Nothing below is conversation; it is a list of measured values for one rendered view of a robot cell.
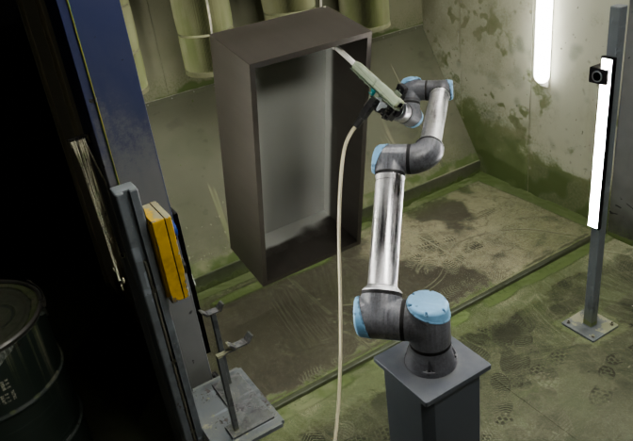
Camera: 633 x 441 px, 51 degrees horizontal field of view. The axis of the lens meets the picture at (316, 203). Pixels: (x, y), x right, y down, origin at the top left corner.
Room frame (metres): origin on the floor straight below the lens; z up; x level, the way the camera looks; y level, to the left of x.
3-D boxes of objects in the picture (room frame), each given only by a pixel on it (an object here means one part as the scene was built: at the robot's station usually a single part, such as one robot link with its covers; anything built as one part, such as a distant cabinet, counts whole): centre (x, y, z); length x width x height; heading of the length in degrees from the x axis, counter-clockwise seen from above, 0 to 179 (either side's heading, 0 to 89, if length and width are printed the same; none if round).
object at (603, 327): (2.72, -1.33, 0.01); 0.20 x 0.20 x 0.01; 29
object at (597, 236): (2.72, -1.33, 0.82); 0.05 x 0.05 x 1.64; 29
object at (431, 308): (1.90, -0.33, 0.83); 0.17 x 0.15 x 0.18; 72
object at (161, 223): (1.59, 0.43, 1.42); 0.12 x 0.06 x 0.26; 29
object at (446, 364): (1.90, -0.34, 0.69); 0.19 x 0.19 x 0.10
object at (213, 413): (1.63, 0.36, 0.78); 0.31 x 0.23 x 0.01; 29
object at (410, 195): (3.86, -0.06, 0.11); 2.70 x 0.02 x 0.13; 119
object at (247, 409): (1.64, 0.34, 0.95); 0.26 x 0.15 x 0.32; 29
